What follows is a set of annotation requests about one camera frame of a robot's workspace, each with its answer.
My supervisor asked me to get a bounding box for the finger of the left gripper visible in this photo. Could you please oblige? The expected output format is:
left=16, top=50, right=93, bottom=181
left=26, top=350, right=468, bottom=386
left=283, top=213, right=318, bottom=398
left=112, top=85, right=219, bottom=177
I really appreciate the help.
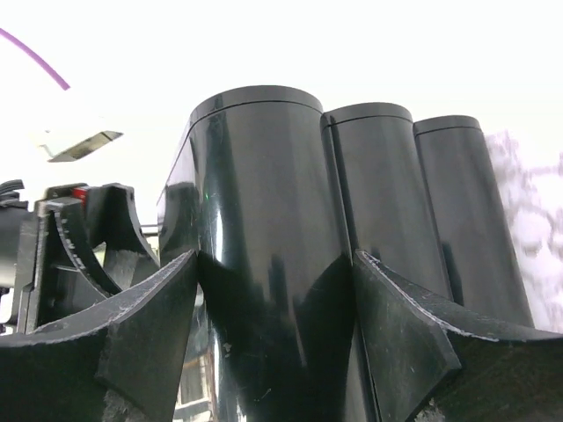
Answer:
left=26, top=197, right=122, bottom=330
left=87, top=184, right=159, bottom=290

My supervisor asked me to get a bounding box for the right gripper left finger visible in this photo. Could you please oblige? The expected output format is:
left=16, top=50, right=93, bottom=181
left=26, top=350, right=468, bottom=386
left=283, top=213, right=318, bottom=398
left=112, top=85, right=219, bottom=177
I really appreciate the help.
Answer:
left=1, top=251, right=197, bottom=421

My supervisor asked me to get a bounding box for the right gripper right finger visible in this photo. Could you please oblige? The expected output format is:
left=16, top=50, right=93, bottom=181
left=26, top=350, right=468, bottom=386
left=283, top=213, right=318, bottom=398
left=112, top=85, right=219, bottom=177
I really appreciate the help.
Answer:
left=354, top=251, right=562, bottom=421

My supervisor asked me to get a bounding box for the black pink drawer organizer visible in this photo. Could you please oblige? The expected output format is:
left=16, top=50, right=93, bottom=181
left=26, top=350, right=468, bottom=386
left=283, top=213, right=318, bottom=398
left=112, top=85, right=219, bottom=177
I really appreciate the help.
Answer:
left=158, top=85, right=535, bottom=421

